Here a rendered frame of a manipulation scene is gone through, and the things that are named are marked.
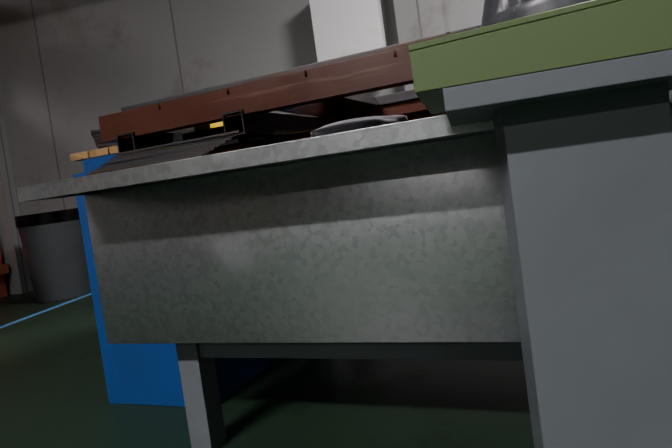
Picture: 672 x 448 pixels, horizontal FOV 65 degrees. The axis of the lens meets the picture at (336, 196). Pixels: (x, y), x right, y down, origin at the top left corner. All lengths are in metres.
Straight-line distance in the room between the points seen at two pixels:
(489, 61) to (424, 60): 0.05
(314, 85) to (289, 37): 2.89
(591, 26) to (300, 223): 0.67
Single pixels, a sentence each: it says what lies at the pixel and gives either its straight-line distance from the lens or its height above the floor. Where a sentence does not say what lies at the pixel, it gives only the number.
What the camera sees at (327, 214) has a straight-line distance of 0.99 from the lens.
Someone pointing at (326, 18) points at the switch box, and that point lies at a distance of 3.68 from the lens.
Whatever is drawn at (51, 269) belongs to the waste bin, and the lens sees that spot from 4.19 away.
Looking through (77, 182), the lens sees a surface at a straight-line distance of 1.12.
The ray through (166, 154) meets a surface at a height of 0.70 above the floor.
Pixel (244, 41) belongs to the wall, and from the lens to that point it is 4.04.
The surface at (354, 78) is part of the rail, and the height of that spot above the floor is 0.79.
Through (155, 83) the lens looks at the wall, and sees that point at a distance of 4.32.
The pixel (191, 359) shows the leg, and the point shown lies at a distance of 1.36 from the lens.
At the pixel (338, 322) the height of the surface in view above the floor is 0.34.
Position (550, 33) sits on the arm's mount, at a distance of 0.49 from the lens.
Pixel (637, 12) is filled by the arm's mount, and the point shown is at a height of 0.71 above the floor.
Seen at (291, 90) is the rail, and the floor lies 0.79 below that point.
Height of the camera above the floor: 0.62
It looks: 2 degrees down
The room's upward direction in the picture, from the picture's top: 8 degrees counter-clockwise
